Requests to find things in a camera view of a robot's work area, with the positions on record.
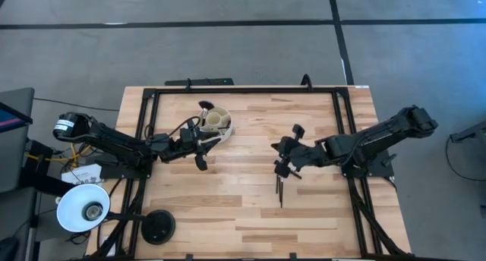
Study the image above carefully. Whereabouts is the black floor cable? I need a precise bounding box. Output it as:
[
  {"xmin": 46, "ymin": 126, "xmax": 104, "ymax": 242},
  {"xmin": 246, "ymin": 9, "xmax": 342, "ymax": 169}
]
[{"xmin": 33, "ymin": 97, "xmax": 121, "ymax": 112}]

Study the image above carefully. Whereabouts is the black fan makeup brush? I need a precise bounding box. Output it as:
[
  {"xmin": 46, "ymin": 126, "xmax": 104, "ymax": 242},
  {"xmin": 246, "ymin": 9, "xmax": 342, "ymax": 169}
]
[{"xmin": 197, "ymin": 99, "xmax": 213, "ymax": 127}]

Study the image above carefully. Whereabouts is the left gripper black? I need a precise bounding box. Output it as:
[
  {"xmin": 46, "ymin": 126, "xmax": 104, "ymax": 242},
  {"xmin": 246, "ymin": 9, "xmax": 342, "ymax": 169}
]
[{"xmin": 176, "ymin": 126, "xmax": 222, "ymax": 172}]

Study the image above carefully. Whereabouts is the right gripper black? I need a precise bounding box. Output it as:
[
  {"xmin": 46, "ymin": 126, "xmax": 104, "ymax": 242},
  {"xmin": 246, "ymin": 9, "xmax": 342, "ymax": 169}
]
[{"xmin": 270, "ymin": 123, "xmax": 318, "ymax": 179}]

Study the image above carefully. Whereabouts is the laptop with blue screen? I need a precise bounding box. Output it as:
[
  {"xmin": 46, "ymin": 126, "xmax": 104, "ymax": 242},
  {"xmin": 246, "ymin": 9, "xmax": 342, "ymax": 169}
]
[{"xmin": 0, "ymin": 101, "xmax": 34, "ymax": 134}]

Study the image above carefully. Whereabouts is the white shade desk lamp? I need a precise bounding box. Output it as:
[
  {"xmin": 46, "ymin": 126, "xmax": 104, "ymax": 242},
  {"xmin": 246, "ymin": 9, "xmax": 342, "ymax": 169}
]
[{"xmin": 55, "ymin": 183, "xmax": 177, "ymax": 246}]

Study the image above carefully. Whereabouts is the black aluminium table frame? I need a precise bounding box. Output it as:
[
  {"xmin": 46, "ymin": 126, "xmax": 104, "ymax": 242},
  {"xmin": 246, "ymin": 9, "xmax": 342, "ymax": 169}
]
[{"xmin": 90, "ymin": 86, "xmax": 415, "ymax": 261}]

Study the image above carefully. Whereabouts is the white paper sheet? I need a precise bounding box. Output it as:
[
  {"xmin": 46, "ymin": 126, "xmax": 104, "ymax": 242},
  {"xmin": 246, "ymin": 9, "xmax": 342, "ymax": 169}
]
[{"xmin": 62, "ymin": 163, "xmax": 104, "ymax": 186}]

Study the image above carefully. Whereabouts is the black power strip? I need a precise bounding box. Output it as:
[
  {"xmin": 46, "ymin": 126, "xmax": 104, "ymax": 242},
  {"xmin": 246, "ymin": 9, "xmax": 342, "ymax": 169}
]
[{"xmin": 164, "ymin": 77, "xmax": 235, "ymax": 87}]

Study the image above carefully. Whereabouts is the yellow cable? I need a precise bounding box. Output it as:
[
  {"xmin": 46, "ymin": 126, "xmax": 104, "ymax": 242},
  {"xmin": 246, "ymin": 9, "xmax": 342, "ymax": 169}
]
[{"xmin": 25, "ymin": 137, "xmax": 95, "ymax": 167}]

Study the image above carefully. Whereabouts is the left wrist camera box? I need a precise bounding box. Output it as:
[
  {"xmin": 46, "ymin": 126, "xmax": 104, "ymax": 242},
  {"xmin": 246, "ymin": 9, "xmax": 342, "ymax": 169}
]
[{"xmin": 179, "ymin": 127, "xmax": 197, "ymax": 143}]

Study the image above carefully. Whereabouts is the cream round compartment organizer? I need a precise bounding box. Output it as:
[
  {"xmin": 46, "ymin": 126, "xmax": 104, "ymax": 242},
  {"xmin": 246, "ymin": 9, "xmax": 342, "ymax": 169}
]
[{"xmin": 198, "ymin": 105, "xmax": 234, "ymax": 143}]

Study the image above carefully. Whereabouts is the grey chair base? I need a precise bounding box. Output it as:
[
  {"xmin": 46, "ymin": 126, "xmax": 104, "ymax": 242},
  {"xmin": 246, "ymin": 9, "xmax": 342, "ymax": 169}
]
[{"xmin": 450, "ymin": 120, "xmax": 486, "ymax": 144}]

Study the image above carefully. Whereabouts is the grey side desk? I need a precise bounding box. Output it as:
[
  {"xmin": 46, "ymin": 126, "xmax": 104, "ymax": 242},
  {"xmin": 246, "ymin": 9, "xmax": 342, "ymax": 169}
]
[{"xmin": 0, "ymin": 86, "xmax": 36, "ymax": 193}]

